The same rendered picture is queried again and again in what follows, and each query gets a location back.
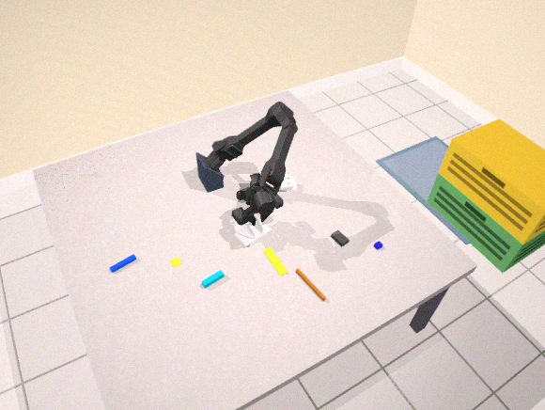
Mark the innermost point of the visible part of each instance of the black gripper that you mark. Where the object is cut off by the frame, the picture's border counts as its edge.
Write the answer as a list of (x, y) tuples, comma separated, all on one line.
[(242, 216)]

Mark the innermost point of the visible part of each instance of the cyan rounded bar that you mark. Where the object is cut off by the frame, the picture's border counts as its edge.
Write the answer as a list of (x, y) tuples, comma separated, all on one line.
[(212, 279)]

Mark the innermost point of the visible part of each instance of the yellow flat bar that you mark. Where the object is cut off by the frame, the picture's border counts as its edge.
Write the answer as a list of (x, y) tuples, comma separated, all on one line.
[(277, 264)]

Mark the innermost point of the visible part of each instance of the orange thin bar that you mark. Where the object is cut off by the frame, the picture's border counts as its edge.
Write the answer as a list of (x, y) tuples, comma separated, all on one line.
[(311, 286)]

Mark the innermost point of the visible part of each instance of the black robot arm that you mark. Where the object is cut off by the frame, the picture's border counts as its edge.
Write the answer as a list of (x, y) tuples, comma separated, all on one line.
[(274, 169)]

